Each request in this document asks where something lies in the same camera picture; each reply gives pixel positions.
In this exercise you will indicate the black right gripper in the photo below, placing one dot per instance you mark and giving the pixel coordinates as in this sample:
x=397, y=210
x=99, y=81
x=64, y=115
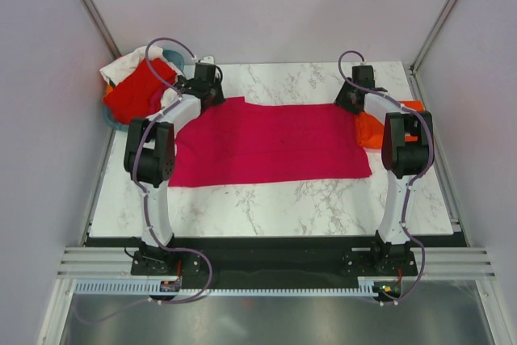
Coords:
x=342, y=98

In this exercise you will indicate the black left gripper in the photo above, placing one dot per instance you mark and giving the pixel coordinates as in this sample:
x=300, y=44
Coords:
x=220, y=98

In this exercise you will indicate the magenta t shirt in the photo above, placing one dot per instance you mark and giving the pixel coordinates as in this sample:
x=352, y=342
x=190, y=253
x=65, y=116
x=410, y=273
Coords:
x=244, y=143

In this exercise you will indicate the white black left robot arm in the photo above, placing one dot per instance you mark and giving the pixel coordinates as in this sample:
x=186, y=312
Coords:
x=149, y=158

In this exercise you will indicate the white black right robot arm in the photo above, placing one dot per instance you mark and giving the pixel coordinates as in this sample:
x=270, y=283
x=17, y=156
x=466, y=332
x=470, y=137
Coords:
x=407, y=154

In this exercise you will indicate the folded orange t shirt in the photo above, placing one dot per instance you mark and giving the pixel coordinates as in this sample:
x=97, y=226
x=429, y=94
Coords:
x=370, y=131

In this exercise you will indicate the teal laundry basket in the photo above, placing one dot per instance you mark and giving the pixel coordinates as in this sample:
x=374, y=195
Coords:
x=167, y=96

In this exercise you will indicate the red t shirt in basket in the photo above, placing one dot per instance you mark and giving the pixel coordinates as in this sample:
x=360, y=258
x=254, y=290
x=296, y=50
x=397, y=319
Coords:
x=139, y=95

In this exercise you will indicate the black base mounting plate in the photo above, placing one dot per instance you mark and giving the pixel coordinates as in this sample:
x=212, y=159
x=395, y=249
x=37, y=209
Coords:
x=272, y=262

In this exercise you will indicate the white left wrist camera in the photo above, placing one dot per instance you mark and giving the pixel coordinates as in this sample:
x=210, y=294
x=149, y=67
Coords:
x=206, y=60

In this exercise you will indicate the left aluminium corner post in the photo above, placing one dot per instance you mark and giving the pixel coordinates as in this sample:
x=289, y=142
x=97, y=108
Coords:
x=100, y=26

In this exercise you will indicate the aluminium corner post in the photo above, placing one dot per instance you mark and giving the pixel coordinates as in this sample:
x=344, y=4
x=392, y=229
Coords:
x=100, y=26
x=438, y=25

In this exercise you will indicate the right aluminium corner post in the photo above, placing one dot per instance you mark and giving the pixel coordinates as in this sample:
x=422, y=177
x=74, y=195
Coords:
x=438, y=25

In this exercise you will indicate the white slotted cable duct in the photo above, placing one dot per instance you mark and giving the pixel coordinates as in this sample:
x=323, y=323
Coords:
x=173, y=288

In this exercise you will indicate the aluminium frame rail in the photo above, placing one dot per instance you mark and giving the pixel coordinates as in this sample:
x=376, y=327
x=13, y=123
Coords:
x=111, y=262

